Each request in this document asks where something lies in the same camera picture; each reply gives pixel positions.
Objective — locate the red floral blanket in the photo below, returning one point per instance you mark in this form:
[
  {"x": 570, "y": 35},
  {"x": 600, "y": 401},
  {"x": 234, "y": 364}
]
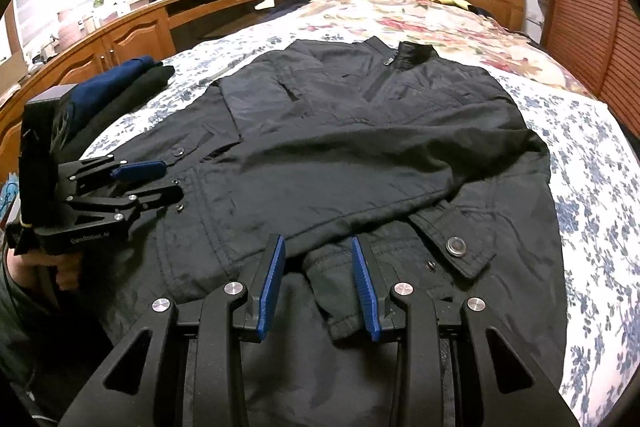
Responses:
[{"x": 450, "y": 22}]

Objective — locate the black jacket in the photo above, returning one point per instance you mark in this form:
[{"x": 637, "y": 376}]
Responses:
[{"x": 350, "y": 147}]

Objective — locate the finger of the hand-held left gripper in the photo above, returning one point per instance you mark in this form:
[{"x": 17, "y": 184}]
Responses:
[
  {"x": 160, "y": 194},
  {"x": 140, "y": 169}
]

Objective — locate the person's left hand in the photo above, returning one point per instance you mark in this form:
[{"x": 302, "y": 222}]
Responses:
[{"x": 67, "y": 274}]

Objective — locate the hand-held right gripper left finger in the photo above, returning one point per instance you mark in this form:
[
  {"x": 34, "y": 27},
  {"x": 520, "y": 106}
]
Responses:
[{"x": 270, "y": 287}]

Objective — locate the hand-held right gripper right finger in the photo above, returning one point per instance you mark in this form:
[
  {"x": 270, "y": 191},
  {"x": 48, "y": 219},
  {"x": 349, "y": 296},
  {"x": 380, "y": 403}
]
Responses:
[{"x": 367, "y": 287}]

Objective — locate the wooden desk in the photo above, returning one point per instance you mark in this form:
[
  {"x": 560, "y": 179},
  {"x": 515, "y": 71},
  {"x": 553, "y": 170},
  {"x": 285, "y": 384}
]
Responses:
[{"x": 135, "y": 32}]

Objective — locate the pink flask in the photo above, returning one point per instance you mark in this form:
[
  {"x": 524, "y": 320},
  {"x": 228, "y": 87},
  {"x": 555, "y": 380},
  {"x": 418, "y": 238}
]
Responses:
[{"x": 66, "y": 24}]

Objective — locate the blue floral bed sheet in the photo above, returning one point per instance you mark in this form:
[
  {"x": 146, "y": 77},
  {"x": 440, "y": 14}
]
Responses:
[{"x": 590, "y": 167}]

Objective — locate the navy folded cloth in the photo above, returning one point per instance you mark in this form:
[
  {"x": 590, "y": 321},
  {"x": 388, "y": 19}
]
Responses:
[{"x": 110, "y": 79}]

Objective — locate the person's left forearm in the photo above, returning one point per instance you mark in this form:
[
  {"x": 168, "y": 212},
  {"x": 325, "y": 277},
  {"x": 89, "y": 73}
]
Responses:
[{"x": 25, "y": 322}]

